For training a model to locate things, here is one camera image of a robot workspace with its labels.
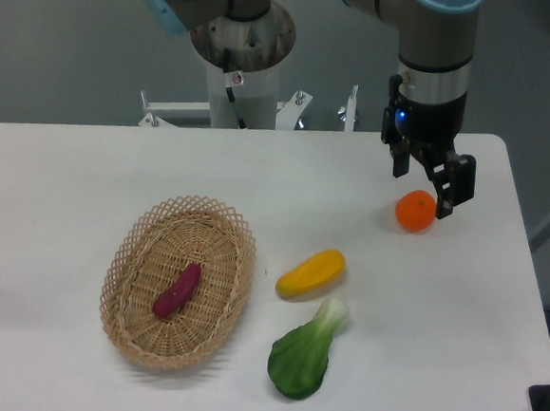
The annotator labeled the yellow mango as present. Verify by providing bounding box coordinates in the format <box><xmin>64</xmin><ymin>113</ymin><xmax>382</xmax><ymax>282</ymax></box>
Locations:
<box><xmin>275</xmin><ymin>249</ymin><xmax>347</xmax><ymax>299</ymax></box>

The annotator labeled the white metal base frame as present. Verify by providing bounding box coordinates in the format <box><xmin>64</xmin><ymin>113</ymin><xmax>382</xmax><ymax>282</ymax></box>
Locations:
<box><xmin>137</xmin><ymin>67</ymin><xmax>362</xmax><ymax>144</ymax></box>

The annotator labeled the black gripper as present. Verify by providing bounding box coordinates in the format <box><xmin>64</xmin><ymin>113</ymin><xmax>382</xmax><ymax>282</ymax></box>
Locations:
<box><xmin>381</xmin><ymin>74</ymin><xmax>477</xmax><ymax>219</ymax></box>

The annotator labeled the woven wicker basket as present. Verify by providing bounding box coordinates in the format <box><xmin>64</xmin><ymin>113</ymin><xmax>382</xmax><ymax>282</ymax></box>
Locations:
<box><xmin>99</xmin><ymin>196</ymin><xmax>256</xmax><ymax>370</ymax></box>

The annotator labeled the purple sweet potato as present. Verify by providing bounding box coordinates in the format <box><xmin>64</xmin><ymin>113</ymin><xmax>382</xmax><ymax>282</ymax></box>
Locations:
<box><xmin>152</xmin><ymin>263</ymin><xmax>202</xmax><ymax>319</ymax></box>

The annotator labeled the black cable on pedestal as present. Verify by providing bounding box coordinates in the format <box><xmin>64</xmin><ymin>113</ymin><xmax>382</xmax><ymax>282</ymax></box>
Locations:
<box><xmin>216</xmin><ymin>47</ymin><xmax>254</xmax><ymax>131</ymax></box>

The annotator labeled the orange tangerine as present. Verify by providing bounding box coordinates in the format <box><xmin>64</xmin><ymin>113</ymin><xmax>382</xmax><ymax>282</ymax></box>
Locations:
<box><xmin>394</xmin><ymin>190</ymin><xmax>436</xmax><ymax>233</ymax></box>

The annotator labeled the green bok choy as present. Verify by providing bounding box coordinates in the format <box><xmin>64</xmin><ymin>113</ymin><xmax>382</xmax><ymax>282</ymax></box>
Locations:
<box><xmin>267</xmin><ymin>298</ymin><xmax>349</xmax><ymax>401</ymax></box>

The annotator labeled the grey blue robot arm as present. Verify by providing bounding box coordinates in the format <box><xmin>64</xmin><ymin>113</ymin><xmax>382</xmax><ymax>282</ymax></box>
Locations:
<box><xmin>144</xmin><ymin>0</ymin><xmax>483</xmax><ymax>218</ymax></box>

